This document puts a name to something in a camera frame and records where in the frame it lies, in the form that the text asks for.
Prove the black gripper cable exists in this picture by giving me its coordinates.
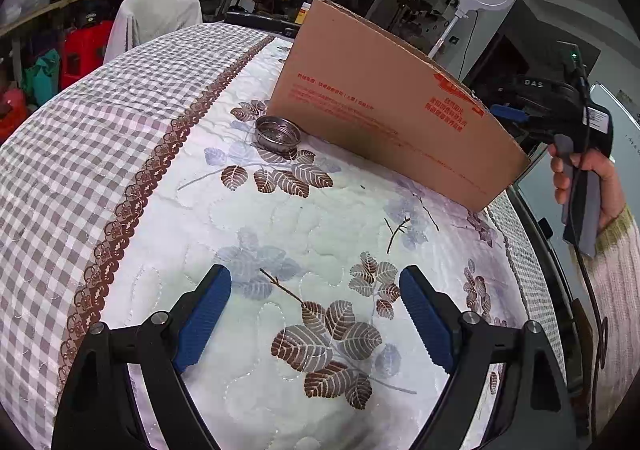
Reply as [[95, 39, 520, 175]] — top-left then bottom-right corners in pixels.
[[570, 55, 610, 371]]

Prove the person's right hand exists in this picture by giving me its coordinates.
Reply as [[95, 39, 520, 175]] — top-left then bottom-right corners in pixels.
[[547, 142, 628, 231]]

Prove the white covered chair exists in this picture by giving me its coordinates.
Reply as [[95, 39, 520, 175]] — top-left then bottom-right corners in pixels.
[[103, 0, 203, 66]]

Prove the person's right forearm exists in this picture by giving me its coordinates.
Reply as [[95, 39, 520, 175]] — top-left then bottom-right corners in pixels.
[[570, 205, 640, 431]]

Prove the red plastic stool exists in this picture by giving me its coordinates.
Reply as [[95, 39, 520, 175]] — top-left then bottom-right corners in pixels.
[[60, 20, 115, 91]]

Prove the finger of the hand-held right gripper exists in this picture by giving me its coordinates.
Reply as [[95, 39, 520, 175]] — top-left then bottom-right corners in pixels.
[[489, 102, 531, 125]]

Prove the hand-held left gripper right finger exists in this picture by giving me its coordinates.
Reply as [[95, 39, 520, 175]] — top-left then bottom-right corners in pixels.
[[398, 265, 583, 450]]

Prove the round metal bowl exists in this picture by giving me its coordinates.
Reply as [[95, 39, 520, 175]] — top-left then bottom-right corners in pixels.
[[255, 116, 302, 152]]

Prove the brown cardboard box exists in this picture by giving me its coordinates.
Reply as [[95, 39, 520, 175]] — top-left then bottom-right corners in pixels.
[[268, 0, 531, 213]]

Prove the green bag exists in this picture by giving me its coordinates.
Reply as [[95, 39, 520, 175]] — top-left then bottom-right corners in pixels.
[[22, 49, 61, 103]]

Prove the red bag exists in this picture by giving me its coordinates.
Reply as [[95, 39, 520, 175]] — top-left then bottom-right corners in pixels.
[[0, 90, 28, 143]]

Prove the checked floral quilt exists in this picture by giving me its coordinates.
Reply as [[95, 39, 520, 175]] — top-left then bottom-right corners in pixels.
[[0, 22, 568, 450]]

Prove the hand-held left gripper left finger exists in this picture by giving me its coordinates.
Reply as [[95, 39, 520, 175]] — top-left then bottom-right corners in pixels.
[[50, 264, 233, 450]]

